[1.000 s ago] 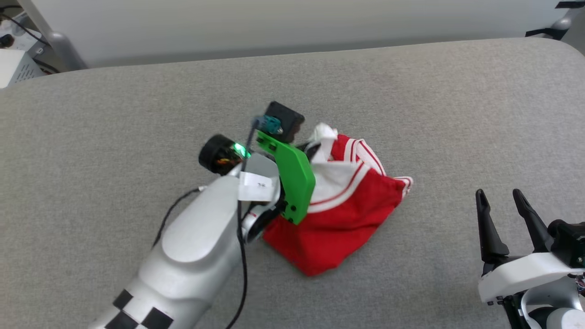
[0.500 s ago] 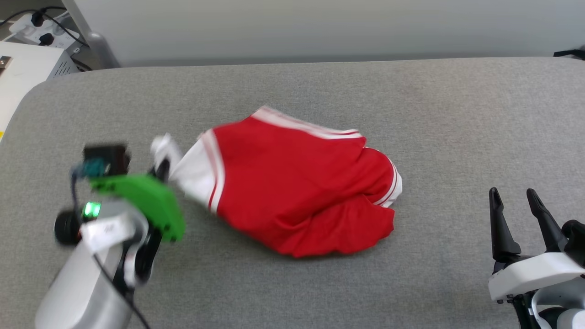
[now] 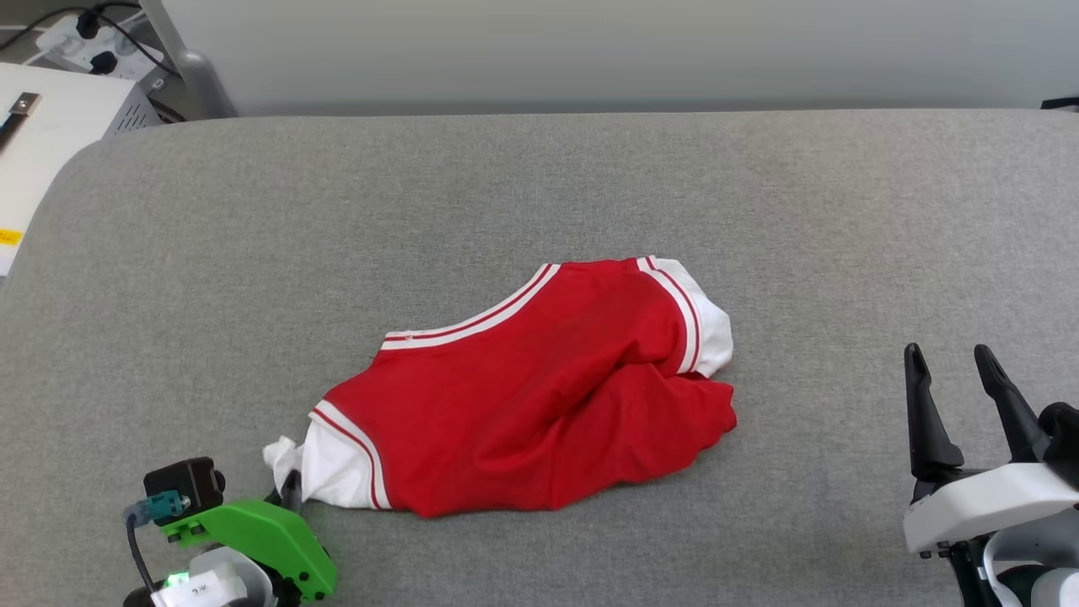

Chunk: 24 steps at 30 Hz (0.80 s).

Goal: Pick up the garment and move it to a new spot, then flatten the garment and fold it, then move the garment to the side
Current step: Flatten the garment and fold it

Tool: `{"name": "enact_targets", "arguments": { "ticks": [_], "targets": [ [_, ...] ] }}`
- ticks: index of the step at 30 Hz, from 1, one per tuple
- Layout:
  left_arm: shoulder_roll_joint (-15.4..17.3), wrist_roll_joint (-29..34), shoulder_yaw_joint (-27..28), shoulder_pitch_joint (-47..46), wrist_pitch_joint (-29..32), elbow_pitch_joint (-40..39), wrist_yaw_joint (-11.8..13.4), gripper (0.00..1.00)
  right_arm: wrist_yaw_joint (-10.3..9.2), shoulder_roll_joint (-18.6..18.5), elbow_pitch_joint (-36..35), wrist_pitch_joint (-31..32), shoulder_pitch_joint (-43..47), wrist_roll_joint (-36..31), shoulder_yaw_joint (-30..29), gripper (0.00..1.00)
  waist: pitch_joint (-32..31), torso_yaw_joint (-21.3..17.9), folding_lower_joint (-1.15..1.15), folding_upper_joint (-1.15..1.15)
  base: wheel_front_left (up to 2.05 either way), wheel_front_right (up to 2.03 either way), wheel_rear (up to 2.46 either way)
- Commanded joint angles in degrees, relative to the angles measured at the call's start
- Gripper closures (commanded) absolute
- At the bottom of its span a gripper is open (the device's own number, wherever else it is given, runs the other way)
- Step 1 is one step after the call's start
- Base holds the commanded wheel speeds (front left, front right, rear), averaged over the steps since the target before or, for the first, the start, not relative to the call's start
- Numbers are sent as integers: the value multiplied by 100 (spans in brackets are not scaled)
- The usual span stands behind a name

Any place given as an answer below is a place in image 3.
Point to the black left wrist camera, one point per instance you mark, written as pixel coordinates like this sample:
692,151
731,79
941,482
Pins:
187,482

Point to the yellow label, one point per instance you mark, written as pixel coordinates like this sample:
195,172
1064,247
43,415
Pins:
8,237

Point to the black power plug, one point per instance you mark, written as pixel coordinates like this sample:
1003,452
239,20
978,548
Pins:
103,62
89,25

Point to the red garment with white sleeves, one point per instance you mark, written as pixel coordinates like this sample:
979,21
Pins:
539,396

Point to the white power strip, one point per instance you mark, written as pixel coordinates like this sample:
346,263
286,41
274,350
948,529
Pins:
72,46

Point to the grey metal leg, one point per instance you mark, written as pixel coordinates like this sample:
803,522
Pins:
198,76

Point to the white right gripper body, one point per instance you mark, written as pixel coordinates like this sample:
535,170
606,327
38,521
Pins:
986,506

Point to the black object at wall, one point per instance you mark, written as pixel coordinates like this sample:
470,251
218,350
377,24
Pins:
1062,103

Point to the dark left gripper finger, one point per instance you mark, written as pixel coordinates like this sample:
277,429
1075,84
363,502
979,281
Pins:
292,491

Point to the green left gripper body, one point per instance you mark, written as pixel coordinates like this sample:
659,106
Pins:
270,531

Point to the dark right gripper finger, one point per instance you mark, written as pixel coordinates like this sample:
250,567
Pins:
927,430
1011,405

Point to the white metal cabinet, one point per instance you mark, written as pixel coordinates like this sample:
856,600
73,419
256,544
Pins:
50,143

